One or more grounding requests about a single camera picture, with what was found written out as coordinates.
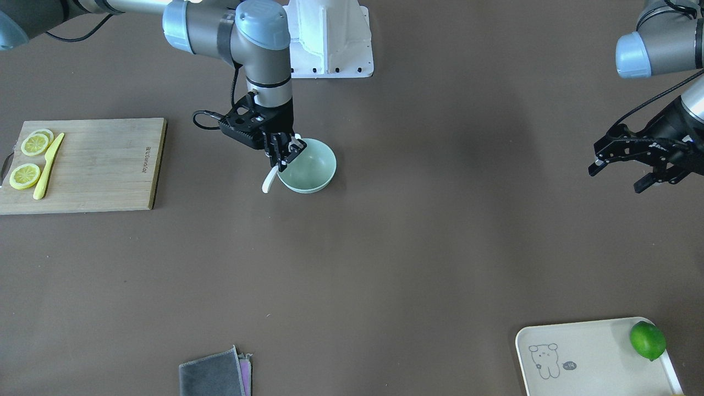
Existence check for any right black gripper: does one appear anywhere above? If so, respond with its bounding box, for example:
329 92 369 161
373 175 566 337
219 92 307 170

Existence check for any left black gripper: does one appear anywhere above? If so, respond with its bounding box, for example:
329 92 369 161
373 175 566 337
588 98 702 194

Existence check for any white ceramic spoon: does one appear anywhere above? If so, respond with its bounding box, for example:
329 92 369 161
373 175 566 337
262 134 301 194

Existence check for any pale green bowl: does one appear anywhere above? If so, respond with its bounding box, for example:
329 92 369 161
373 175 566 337
277 138 337 194

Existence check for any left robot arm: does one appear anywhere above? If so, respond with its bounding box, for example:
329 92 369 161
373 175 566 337
588 1 703 193

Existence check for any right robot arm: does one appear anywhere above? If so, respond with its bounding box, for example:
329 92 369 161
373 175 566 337
1 1 307 172

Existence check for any green lime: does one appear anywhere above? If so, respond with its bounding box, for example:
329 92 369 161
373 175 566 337
629 321 667 361

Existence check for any bamboo cutting board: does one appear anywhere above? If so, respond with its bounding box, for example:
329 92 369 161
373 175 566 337
1 118 168 215

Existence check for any cream tray with bear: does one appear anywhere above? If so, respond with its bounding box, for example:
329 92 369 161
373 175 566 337
515 317 684 395

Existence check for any purple cloth underneath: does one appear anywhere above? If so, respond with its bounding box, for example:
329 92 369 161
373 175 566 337
238 354 253 396

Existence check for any grey folded cloth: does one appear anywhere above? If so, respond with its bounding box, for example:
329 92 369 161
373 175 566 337
179 346 244 395

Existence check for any upper lemon slice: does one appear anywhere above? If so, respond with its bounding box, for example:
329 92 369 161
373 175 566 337
20 129 54 156

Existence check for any lemon slice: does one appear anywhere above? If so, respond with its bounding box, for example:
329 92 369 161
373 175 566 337
20 129 54 156
9 163 42 190

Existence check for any yellow plastic knife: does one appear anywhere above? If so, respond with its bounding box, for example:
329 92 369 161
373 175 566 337
32 133 65 200

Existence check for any lower lemon slice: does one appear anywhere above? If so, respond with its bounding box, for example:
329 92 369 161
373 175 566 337
9 163 42 190

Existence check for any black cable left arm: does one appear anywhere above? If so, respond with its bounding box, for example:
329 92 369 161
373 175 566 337
602 69 704 145

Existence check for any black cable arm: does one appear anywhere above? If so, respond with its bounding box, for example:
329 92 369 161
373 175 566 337
602 69 704 145
192 60 244 131

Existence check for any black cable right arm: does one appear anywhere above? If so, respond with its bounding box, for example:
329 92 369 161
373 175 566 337
192 60 244 131

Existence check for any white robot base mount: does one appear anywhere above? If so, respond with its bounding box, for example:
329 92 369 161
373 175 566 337
283 1 375 79

